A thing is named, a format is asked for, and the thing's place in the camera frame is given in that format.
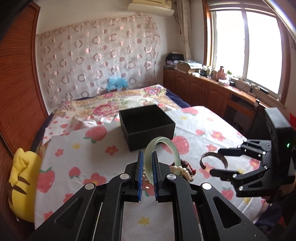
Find white air conditioner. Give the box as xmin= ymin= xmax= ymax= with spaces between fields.
xmin=127 ymin=0 xmax=175 ymax=16

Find window with wooden frame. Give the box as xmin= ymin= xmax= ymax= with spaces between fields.
xmin=203 ymin=1 xmax=292 ymax=104

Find pale green jade bangle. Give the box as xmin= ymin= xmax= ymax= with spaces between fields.
xmin=144 ymin=137 xmax=181 ymax=184

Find brown wooden cabinet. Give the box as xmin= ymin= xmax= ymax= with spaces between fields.
xmin=163 ymin=68 xmax=268 ymax=138

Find blue plush item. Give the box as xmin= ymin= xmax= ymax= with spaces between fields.
xmin=106 ymin=78 xmax=128 ymax=92

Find yellow striped plush toy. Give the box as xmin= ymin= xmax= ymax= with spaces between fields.
xmin=7 ymin=148 xmax=42 ymax=223

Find pink bottle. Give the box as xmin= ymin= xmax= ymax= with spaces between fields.
xmin=216 ymin=66 xmax=226 ymax=80

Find pink circle pattern curtain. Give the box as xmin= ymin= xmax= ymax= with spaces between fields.
xmin=36 ymin=14 xmax=160 ymax=106

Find strawberry flower print bedsheet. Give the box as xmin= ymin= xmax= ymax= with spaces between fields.
xmin=34 ymin=105 xmax=266 ymax=241

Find black open jewelry box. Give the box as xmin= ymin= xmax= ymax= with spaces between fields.
xmin=119 ymin=104 xmax=176 ymax=151

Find patterned window drape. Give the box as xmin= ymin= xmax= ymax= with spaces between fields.
xmin=177 ymin=0 xmax=191 ymax=61

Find dark red bead bracelet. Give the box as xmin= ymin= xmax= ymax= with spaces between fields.
xmin=179 ymin=158 xmax=197 ymax=176

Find floral quilt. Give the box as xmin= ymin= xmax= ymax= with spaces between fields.
xmin=52 ymin=84 xmax=181 ymax=121

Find white pearl necklace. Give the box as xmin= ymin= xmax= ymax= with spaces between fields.
xmin=169 ymin=164 xmax=195 ymax=182

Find dark metal cuff bracelet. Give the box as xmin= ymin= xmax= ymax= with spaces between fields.
xmin=200 ymin=151 xmax=229 ymax=171

